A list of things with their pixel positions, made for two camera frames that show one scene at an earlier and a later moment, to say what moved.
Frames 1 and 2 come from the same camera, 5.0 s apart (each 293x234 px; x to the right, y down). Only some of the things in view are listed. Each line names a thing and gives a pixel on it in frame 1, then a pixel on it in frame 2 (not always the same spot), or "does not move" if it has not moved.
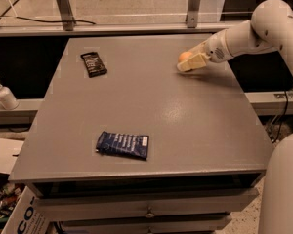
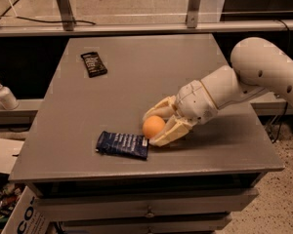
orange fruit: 184,56 -> 152,126
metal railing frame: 63,23 does not move
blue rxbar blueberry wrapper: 137,145 does not move
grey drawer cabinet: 120,141 does not move
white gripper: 215,50 -> 194,101
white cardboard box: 27,215 does not move
